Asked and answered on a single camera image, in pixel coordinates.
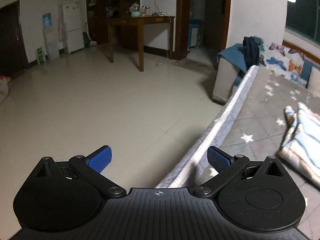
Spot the plain grey pillow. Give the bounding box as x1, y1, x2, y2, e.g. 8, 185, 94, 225
308, 67, 320, 94

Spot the green box on floor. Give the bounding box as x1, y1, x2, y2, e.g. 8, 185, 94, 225
36, 47, 46, 64

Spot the dark wooden shelf cabinet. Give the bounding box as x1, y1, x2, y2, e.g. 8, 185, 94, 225
86, 0, 140, 44

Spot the butterfly print pillow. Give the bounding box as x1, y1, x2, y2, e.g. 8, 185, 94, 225
259, 43, 306, 87

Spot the water dispenser with bottle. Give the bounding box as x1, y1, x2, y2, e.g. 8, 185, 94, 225
42, 13, 59, 60

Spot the dark wooden table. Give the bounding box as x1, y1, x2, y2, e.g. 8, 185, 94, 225
104, 16, 175, 72

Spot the teal electric kettle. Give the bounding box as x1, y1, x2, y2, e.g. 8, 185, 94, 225
129, 3, 141, 17

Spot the grey star pattern mattress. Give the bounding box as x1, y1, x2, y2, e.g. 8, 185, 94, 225
150, 67, 319, 239

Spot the white refrigerator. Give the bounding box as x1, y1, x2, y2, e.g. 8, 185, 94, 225
61, 1, 84, 54

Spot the blue white striped shirt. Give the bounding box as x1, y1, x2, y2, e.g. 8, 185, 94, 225
278, 102, 320, 187

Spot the dark backpack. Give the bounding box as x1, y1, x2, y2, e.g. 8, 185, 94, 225
242, 36, 264, 69

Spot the blue sofa bench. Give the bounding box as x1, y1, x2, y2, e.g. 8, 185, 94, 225
213, 41, 319, 105

